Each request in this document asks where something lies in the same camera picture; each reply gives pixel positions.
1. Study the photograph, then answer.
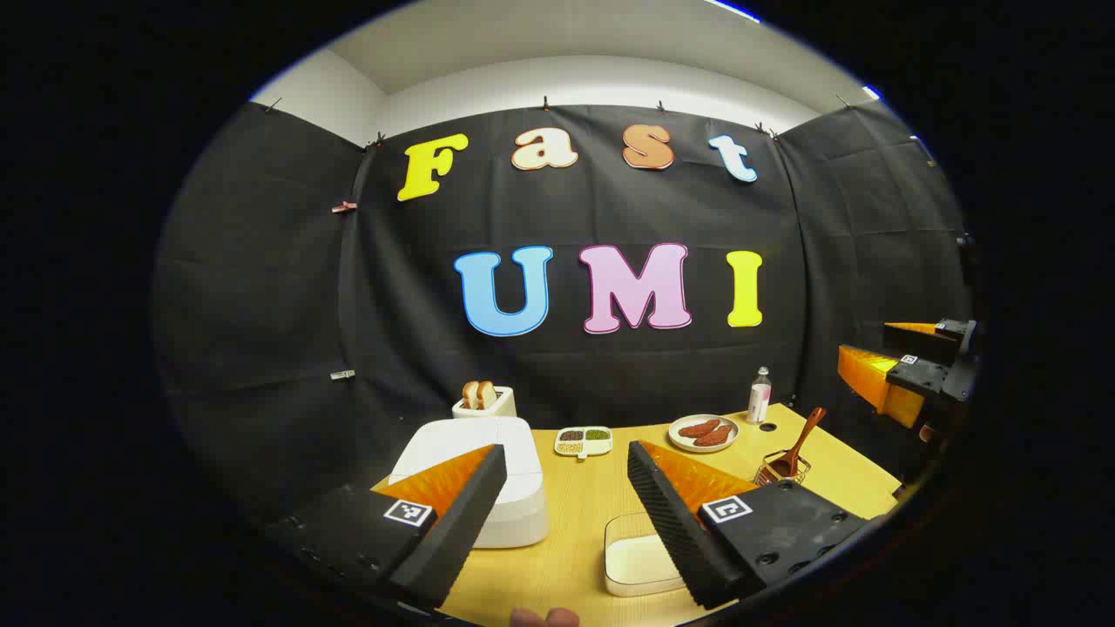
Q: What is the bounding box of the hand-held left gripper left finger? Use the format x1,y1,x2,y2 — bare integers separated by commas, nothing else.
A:
261,444,508,610

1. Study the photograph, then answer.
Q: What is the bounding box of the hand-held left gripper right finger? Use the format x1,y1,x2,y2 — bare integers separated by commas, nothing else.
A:
627,440,870,610

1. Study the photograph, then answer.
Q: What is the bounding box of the clear rice container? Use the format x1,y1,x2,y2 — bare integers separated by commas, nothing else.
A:
604,512,689,598

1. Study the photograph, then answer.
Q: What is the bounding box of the white rice cooker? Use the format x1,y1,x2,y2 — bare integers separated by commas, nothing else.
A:
389,416,550,549

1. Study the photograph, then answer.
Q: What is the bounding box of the metal wire chopstick holder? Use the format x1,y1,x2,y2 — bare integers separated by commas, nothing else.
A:
753,453,812,487

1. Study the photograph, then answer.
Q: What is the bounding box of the brown wooden spoon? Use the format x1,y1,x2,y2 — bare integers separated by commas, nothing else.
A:
767,407,827,478

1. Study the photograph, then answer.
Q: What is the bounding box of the white round plate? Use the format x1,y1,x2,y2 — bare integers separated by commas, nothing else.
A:
668,415,740,455

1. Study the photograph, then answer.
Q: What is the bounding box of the white divided bean dish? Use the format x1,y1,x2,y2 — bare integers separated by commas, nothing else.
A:
555,426,613,460

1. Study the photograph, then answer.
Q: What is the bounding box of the white toaster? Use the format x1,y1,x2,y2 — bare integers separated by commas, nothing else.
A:
452,386,517,421

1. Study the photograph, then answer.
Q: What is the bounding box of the clear bottle with pink label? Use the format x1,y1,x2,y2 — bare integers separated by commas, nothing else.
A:
747,367,773,425

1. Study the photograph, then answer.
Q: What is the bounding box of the black backdrop cloth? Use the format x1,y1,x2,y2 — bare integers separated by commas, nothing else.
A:
152,100,976,523

